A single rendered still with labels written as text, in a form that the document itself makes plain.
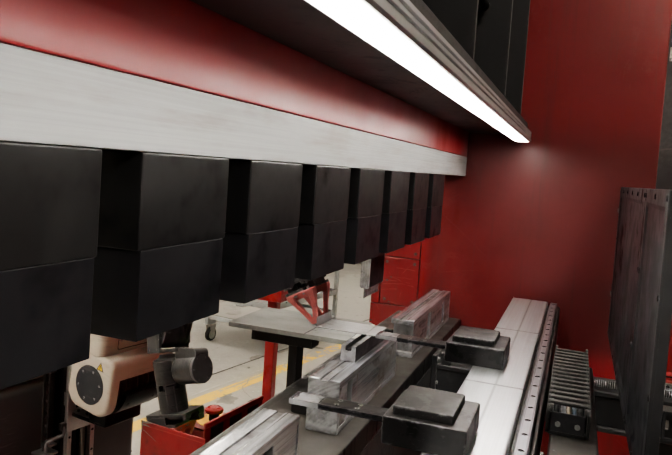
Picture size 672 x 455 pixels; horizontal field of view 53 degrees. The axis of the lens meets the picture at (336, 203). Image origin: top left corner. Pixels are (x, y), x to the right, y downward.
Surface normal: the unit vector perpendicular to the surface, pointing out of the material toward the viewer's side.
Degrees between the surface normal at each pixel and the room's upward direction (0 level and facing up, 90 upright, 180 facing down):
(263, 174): 90
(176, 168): 90
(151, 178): 90
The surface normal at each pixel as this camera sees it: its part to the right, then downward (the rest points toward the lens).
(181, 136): 0.94, 0.08
